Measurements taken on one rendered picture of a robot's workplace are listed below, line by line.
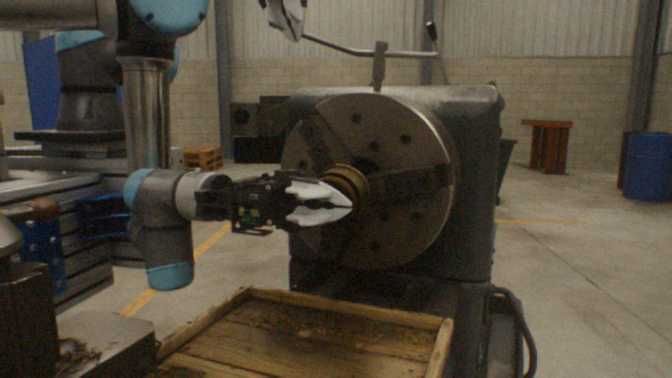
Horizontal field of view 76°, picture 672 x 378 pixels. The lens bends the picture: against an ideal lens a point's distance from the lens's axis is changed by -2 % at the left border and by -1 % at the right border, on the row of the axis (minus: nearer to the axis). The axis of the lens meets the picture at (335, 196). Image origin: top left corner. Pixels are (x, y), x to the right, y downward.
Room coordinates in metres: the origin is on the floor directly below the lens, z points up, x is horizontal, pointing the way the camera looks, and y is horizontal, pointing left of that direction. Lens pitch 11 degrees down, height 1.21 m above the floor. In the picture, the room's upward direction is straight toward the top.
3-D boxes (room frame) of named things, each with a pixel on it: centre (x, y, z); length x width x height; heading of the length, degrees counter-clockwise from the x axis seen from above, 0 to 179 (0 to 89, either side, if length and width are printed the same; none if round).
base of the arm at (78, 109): (1.04, 0.58, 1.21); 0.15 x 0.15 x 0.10
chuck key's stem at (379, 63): (0.78, -0.07, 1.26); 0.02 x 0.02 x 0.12; 63
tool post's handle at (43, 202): (0.30, 0.22, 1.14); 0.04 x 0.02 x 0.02; 158
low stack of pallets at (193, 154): (8.62, 2.80, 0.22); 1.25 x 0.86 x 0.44; 179
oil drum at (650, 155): (5.92, -4.34, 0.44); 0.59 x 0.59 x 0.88
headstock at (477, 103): (1.17, -0.19, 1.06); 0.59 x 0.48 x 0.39; 158
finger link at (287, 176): (0.61, 0.06, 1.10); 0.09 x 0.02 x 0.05; 68
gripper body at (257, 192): (0.61, 0.13, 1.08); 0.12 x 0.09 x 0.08; 68
